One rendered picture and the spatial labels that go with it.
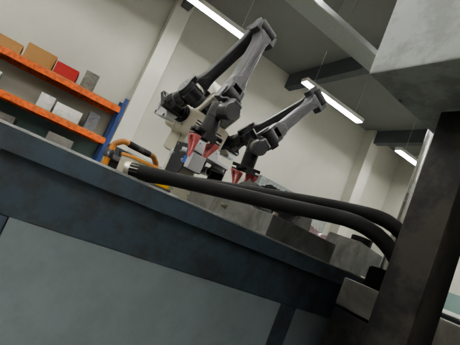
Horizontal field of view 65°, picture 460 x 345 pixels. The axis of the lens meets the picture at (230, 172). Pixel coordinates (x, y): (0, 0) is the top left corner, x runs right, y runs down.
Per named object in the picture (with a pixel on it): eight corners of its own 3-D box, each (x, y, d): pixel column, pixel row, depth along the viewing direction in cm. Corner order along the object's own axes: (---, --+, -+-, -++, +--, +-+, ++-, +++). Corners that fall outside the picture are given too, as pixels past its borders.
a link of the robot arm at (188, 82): (267, 35, 156) (254, 16, 151) (280, 37, 144) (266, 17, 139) (191, 105, 159) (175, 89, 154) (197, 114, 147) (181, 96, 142)
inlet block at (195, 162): (172, 163, 128) (179, 149, 129) (184, 169, 130) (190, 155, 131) (187, 167, 117) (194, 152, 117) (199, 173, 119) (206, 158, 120)
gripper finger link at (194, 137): (205, 163, 119) (216, 137, 120) (186, 153, 115) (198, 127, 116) (196, 161, 125) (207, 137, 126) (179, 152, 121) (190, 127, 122)
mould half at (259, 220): (185, 204, 136) (200, 171, 138) (238, 226, 149) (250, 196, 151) (264, 235, 93) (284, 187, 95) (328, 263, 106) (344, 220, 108)
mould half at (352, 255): (239, 227, 153) (249, 202, 155) (270, 240, 172) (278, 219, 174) (350, 273, 120) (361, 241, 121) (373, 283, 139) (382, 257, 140)
